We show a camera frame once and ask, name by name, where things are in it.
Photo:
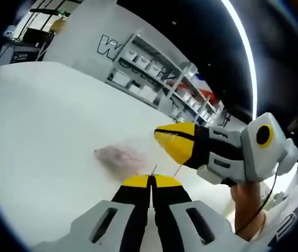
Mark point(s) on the red blue item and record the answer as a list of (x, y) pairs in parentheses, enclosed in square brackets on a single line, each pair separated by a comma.
[(206, 93)]

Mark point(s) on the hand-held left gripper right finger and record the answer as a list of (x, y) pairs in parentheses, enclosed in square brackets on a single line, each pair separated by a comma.
[(191, 228)]

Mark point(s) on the person's right hand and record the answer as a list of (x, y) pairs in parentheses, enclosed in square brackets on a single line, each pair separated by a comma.
[(247, 200)]

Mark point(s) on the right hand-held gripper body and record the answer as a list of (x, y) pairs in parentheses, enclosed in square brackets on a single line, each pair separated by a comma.
[(267, 157)]

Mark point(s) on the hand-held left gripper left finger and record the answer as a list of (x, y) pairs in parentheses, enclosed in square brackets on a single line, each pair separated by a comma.
[(107, 225)]

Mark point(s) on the grey printed panel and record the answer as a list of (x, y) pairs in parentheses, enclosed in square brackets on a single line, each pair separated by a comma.
[(86, 39)]

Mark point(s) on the white ceiling light strip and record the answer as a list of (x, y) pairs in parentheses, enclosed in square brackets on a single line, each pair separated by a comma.
[(248, 52)]

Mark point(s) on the small white appliance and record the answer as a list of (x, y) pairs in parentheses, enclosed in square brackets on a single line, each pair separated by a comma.
[(10, 32)]

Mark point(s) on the rows of white storage bins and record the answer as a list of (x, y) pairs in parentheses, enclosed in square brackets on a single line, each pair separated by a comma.
[(145, 92)]

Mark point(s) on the black cabinet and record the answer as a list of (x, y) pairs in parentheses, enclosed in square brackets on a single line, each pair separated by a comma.
[(37, 36)]

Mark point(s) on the grey storage shelf unit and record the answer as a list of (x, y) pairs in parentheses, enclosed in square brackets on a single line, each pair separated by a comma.
[(162, 101)]

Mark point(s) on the dark low counter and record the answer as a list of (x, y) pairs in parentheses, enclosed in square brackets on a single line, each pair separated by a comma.
[(20, 56)]

